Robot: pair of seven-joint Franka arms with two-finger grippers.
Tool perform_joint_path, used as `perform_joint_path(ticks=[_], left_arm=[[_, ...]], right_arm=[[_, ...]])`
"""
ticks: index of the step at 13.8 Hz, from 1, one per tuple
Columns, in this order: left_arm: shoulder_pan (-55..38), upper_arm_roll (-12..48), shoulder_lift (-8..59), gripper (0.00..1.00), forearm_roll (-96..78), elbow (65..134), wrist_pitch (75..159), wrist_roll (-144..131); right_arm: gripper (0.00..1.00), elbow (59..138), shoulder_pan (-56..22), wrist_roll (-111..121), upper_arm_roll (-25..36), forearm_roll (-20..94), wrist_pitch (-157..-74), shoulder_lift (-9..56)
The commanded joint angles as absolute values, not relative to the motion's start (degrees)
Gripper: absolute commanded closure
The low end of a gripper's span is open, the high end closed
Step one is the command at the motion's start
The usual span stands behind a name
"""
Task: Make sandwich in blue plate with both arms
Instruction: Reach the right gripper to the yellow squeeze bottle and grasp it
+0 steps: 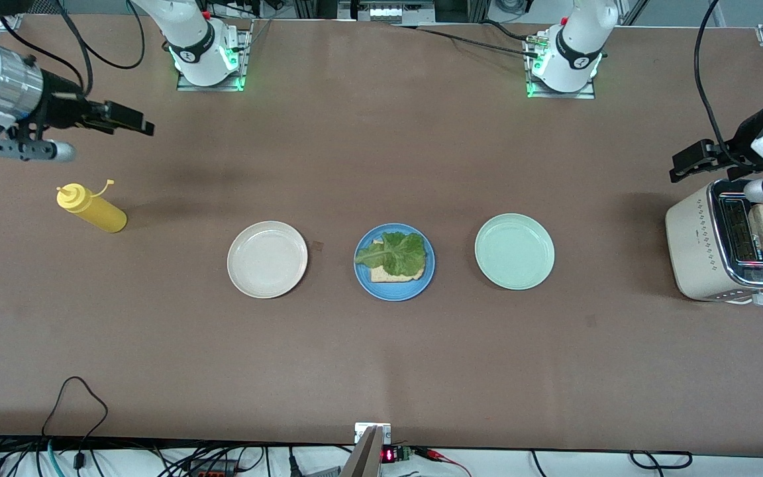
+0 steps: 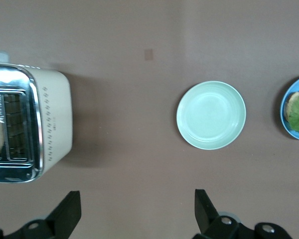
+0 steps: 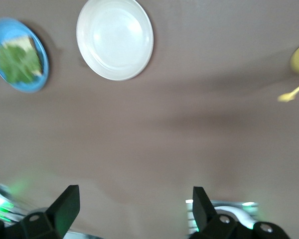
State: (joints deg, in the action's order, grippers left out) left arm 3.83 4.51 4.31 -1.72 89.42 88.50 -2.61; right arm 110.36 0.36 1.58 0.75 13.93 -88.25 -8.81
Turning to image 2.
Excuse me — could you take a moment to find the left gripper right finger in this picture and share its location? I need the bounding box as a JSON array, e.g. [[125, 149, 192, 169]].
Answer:
[[194, 189, 240, 239]]

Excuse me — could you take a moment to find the cream and chrome toaster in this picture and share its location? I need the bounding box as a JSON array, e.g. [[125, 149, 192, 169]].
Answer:
[[0, 51, 73, 184]]

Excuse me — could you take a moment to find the light green round plate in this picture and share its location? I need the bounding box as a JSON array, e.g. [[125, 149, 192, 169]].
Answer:
[[176, 80, 247, 150]]

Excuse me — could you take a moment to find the blue round plate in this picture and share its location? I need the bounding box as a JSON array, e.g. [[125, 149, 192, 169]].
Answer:
[[280, 74, 299, 142]]

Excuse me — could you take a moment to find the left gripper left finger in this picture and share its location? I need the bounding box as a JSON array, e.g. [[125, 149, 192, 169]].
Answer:
[[18, 190, 82, 239]]

